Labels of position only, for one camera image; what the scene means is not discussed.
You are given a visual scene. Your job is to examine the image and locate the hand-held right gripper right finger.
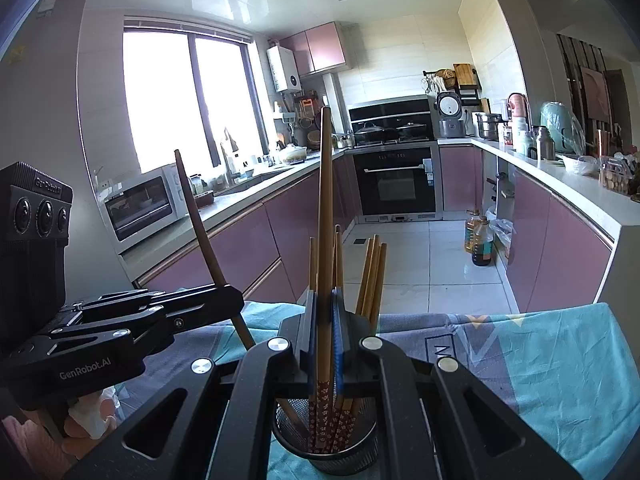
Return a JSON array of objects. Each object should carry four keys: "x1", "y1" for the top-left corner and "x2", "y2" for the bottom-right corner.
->
[{"x1": 330, "y1": 285, "x2": 583, "y2": 480}]

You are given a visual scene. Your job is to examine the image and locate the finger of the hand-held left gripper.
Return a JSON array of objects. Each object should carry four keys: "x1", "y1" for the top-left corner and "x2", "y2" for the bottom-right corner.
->
[
  {"x1": 60, "y1": 288, "x2": 176, "y2": 323},
  {"x1": 17, "y1": 284, "x2": 246, "y2": 361}
]

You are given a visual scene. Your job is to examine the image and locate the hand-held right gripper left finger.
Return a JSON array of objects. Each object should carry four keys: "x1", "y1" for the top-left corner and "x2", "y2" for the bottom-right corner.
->
[{"x1": 62, "y1": 287, "x2": 321, "y2": 480}]

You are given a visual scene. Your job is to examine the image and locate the wooden chopstick red patterned end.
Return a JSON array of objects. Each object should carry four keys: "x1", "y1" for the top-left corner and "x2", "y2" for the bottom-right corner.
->
[
  {"x1": 371, "y1": 243, "x2": 388, "y2": 333},
  {"x1": 363, "y1": 234, "x2": 381, "y2": 321},
  {"x1": 173, "y1": 149, "x2": 257, "y2": 352},
  {"x1": 356, "y1": 237, "x2": 375, "y2": 318},
  {"x1": 310, "y1": 106, "x2": 335, "y2": 456}
]

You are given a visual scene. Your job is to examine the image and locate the black mesh utensil holder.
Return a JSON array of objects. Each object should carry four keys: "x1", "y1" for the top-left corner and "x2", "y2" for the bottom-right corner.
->
[{"x1": 272, "y1": 395, "x2": 381, "y2": 476}]

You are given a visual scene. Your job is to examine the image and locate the person's left hand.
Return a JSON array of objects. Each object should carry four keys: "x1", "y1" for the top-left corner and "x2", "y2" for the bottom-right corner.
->
[{"x1": 62, "y1": 387, "x2": 123, "y2": 456}]

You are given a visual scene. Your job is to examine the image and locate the white countertop oven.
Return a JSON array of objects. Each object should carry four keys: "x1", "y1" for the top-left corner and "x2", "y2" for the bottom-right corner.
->
[{"x1": 102, "y1": 162, "x2": 188, "y2": 256}]

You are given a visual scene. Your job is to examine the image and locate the pink base cabinets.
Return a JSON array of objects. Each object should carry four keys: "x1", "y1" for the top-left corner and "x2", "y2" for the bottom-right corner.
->
[
  {"x1": 440, "y1": 142, "x2": 616, "y2": 313},
  {"x1": 132, "y1": 152, "x2": 358, "y2": 306}
]

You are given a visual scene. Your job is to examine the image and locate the steel sink faucet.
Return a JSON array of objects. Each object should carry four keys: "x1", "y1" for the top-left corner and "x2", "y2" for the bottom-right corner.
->
[{"x1": 220, "y1": 127, "x2": 241, "y2": 186}]

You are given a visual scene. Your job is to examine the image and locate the grey refrigerator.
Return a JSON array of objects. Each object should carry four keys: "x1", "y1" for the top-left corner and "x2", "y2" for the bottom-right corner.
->
[{"x1": 0, "y1": 0, "x2": 138, "y2": 291}]

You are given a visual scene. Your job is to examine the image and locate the teal and grey tablecloth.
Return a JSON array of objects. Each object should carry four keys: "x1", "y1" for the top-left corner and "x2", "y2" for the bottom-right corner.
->
[{"x1": 115, "y1": 300, "x2": 621, "y2": 480}]

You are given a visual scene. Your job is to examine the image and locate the black built-in oven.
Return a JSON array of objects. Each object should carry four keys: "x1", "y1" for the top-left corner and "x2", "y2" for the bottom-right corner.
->
[{"x1": 351, "y1": 142, "x2": 443, "y2": 223}]

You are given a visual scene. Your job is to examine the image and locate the yellow cooking oil bottle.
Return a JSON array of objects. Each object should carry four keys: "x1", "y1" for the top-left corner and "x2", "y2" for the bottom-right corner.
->
[{"x1": 464, "y1": 210, "x2": 483, "y2": 253}]

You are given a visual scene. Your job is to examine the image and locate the dark cooking oil bottle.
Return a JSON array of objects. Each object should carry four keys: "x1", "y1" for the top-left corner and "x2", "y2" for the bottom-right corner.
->
[{"x1": 472, "y1": 217, "x2": 495, "y2": 267}]

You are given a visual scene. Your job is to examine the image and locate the white casserole pot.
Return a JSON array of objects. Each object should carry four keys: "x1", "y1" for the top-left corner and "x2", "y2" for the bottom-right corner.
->
[{"x1": 279, "y1": 144, "x2": 308, "y2": 166}]

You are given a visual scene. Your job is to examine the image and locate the person's pink clothing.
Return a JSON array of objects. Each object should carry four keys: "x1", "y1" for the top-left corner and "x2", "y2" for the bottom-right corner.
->
[{"x1": 0, "y1": 415, "x2": 68, "y2": 480}]

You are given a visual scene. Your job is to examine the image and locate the clear plastic bag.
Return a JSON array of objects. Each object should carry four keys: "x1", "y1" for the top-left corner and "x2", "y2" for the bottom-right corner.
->
[{"x1": 487, "y1": 217, "x2": 513, "y2": 261}]

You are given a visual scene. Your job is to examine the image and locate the kitchen window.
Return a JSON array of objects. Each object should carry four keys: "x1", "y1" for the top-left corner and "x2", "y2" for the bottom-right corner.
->
[{"x1": 122, "y1": 17, "x2": 268, "y2": 176}]

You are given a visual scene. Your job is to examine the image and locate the hanging kitchen utensil rack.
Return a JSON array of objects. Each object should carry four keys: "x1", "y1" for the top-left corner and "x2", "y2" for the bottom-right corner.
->
[{"x1": 295, "y1": 91, "x2": 323, "y2": 151}]

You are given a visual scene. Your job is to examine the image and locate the black wok with lid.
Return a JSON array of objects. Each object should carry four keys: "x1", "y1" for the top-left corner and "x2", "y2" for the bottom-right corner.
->
[{"x1": 354, "y1": 121, "x2": 396, "y2": 143}]

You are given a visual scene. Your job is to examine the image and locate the white rice cooker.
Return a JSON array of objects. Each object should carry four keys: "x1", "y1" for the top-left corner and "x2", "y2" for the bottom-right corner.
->
[{"x1": 435, "y1": 91, "x2": 466, "y2": 138}]

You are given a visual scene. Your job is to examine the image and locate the steel stock pot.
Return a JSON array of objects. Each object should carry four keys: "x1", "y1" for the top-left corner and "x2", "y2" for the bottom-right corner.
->
[{"x1": 475, "y1": 112, "x2": 503, "y2": 140}]

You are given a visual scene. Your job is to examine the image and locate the white kitchen countertop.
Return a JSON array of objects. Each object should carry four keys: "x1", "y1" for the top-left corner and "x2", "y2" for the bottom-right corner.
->
[{"x1": 120, "y1": 137, "x2": 640, "y2": 261}]

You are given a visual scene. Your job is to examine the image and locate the steel thermos bottle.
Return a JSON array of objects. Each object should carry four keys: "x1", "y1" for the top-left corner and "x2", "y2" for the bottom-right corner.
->
[{"x1": 535, "y1": 126, "x2": 555, "y2": 160}]

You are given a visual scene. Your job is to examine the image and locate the teal appliance under plastic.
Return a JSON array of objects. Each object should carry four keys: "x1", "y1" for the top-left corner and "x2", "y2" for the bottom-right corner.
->
[{"x1": 540, "y1": 101, "x2": 586, "y2": 156}]

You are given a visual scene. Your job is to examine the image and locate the clear food container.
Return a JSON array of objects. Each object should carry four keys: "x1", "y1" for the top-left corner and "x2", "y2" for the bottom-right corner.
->
[{"x1": 600, "y1": 157, "x2": 633, "y2": 193}]

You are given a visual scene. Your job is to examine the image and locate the dark wooden slat panel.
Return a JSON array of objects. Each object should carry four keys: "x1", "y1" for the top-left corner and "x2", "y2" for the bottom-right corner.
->
[{"x1": 555, "y1": 32, "x2": 631, "y2": 156}]

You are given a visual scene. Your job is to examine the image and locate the white wall water heater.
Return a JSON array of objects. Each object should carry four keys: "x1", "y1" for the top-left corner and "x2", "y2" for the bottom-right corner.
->
[{"x1": 266, "y1": 46, "x2": 302, "y2": 93}]

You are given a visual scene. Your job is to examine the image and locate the black wall rack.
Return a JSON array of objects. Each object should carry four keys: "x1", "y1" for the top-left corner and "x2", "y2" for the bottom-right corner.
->
[{"x1": 422, "y1": 62, "x2": 481, "y2": 106}]

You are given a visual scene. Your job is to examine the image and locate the pink wall cabinet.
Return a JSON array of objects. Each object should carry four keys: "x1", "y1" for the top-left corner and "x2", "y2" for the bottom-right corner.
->
[{"x1": 279, "y1": 22, "x2": 349, "y2": 78}]

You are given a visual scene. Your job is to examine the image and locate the brown wall picture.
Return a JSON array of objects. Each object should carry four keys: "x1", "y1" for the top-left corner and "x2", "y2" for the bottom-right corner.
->
[{"x1": 580, "y1": 66, "x2": 613, "y2": 123}]

